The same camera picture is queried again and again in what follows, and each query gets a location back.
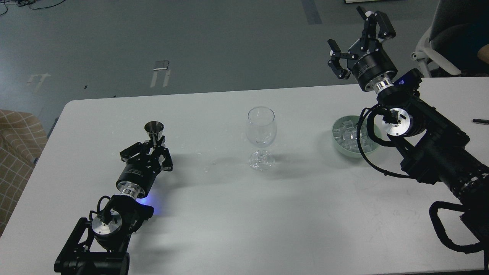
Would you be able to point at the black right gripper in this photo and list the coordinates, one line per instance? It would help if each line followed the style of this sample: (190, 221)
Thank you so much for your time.
(367, 58)

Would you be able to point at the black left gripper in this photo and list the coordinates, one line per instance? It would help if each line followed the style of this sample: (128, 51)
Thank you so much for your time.
(143, 164)

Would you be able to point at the steel cocktail jigger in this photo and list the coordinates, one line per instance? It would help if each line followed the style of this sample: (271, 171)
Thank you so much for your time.
(154, 130)

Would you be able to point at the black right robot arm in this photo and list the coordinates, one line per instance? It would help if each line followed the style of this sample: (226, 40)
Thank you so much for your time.
(433, 148)

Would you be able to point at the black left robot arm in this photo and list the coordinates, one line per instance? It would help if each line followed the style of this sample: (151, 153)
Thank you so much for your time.
(98, 244)

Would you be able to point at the clear ice cubes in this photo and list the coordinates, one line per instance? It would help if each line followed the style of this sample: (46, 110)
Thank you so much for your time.
(345, 135)

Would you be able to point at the clear wine glass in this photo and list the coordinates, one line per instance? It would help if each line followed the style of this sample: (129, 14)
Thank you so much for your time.
(261, 131)

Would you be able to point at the green bowl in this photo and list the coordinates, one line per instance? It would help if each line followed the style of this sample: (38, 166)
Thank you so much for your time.
(344, 151)

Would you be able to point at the white office chair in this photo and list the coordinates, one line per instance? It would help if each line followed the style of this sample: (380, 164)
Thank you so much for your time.
(458, 29)

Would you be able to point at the person in teal sweater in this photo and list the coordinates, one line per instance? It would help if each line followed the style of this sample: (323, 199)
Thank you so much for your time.
(483, 53)

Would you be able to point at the beige checked cushion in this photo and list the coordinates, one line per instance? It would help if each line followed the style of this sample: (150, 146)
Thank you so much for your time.
(22, 141)

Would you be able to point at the black pen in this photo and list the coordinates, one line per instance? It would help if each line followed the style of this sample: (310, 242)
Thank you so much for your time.
(480, 121)

